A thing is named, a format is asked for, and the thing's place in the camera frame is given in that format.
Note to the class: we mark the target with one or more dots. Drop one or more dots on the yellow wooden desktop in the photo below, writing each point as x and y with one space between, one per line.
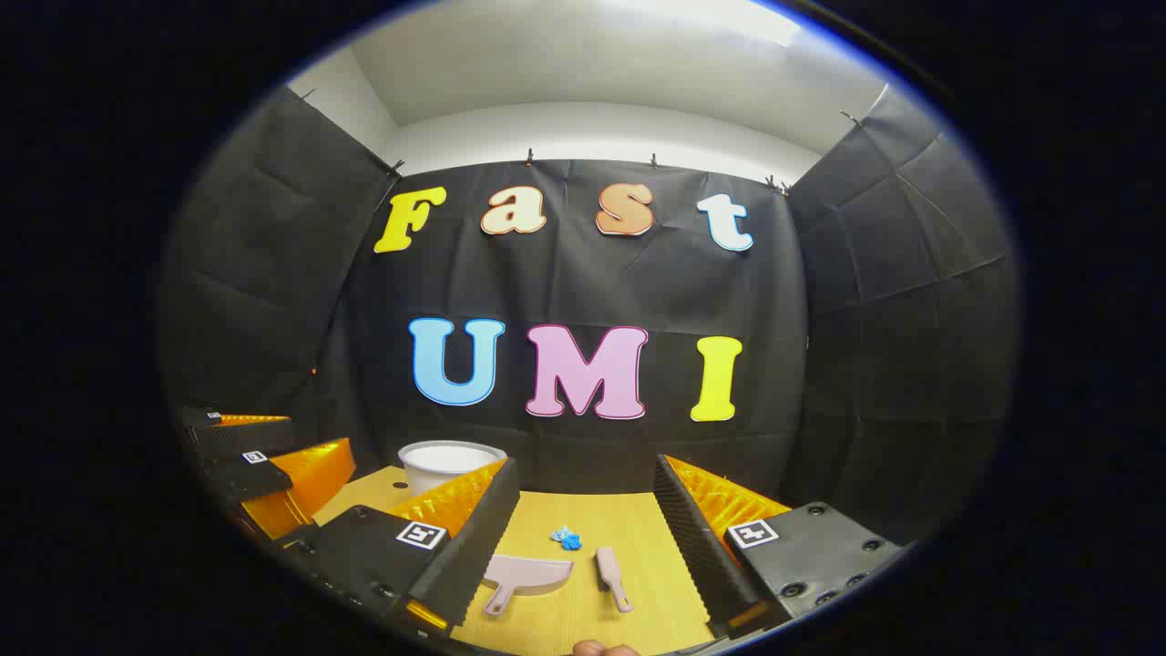
583 510

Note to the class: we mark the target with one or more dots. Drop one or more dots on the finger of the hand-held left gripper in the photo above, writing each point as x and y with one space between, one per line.
246 437
310 478

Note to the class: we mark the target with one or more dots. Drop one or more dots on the white ribbed garbage bin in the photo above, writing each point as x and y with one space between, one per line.
446 460

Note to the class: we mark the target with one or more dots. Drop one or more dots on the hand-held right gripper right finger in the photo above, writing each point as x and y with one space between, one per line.
694 542

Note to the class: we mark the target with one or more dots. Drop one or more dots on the pale pink dustpan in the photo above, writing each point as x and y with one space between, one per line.
533 574

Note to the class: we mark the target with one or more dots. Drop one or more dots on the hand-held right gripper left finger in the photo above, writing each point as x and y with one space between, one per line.
474 547

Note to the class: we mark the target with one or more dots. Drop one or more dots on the black backdrop cloth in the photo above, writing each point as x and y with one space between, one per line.
592 282

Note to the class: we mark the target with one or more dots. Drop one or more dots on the blue paper trash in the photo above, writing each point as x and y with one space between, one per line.
567 538

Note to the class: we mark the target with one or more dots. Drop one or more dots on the pale pink small broom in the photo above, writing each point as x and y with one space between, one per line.
608 567

